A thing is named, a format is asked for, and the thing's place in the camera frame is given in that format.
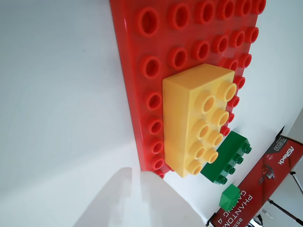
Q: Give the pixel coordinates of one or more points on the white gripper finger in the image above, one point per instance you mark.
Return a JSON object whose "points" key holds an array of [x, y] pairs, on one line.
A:
{"points": [[111, 201], [165, 205]]}

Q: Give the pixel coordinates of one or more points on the large green lego brick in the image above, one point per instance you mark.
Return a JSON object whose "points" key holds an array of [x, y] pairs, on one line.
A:
{"points": [[222, 156]]}

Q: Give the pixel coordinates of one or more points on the small green lego brick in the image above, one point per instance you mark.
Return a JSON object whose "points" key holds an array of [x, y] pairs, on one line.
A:
{"points": [[228, 197]]}

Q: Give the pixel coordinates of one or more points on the yellow lego brick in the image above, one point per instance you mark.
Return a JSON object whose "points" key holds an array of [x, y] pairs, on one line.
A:
{"points": [[180, 113]]}

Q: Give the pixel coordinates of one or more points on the red lego baseplate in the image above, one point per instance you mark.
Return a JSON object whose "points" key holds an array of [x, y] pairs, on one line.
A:
{"points": [[135, 71]]}

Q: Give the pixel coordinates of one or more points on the red ASRock cardboard box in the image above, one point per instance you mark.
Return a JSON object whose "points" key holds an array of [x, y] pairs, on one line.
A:
{"points": [[265, 175]]}

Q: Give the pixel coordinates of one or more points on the thin black tripod leg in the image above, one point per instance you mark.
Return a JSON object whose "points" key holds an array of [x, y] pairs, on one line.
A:
{"points": [[285, 211], [297, 180]]}

